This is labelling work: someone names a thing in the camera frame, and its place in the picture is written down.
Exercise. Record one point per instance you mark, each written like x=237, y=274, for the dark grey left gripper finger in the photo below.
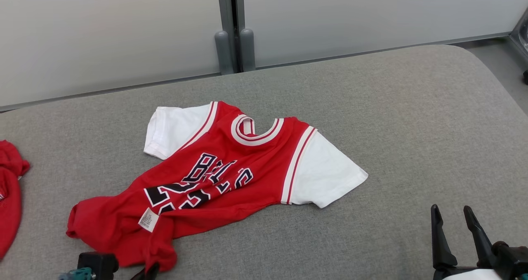
x=152, y=272
x=137, y=276

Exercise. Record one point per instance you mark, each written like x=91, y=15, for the grey metal stand frame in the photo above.
x=520, y=32

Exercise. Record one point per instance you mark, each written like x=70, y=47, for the red jersey with white sleeves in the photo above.
x=247, y=181

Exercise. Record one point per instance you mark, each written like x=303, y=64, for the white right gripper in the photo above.
x=466, y=275

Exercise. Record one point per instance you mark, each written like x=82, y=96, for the grey rounded post foot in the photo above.
x=247, y=51
x=224, y=53

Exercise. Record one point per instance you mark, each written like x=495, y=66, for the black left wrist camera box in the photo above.
x=97, y=265

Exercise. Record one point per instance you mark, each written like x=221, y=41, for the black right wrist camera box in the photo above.
x=511, y=261

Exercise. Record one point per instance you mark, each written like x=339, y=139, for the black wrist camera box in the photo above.
x=511, y=261
x=97, y=265

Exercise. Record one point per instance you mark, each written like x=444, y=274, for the red shorts with white stripe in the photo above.
x=9, y=205

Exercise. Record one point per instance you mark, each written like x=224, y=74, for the grey metal partition post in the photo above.
x=229, y=8

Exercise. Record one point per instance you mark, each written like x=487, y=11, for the black caster wheel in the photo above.
x=525, y=77

